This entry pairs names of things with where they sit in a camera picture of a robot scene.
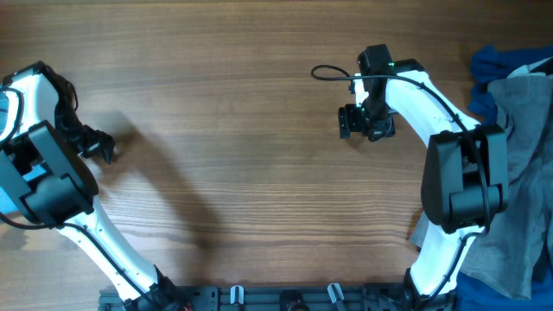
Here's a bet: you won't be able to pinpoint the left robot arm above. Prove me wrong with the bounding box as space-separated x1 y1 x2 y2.
1 61 192 310

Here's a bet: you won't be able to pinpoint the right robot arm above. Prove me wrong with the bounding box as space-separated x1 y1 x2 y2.
338 44 508 310

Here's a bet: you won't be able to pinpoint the left grey rail clip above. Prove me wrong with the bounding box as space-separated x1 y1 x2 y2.
230 285 245 306

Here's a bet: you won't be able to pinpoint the light blue denim jeans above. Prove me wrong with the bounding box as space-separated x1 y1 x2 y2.
1 87 46 214

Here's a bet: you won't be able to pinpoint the dark blue t-shirt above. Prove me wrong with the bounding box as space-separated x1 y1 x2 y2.
457 46 552 310

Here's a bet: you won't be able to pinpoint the grey rail clip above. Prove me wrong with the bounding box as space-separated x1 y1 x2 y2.
327 282 346 311
230 285 245 306

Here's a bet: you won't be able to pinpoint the right grey rail clip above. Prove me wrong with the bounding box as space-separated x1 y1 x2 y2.
327 282 346 311

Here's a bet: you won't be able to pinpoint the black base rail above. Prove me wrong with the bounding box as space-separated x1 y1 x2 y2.
98 282 411 311

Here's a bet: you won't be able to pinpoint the right black cable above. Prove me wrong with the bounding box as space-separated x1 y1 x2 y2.
309 63 492 303

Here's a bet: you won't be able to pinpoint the grey trousers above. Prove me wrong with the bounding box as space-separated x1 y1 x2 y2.
408 60 553 301

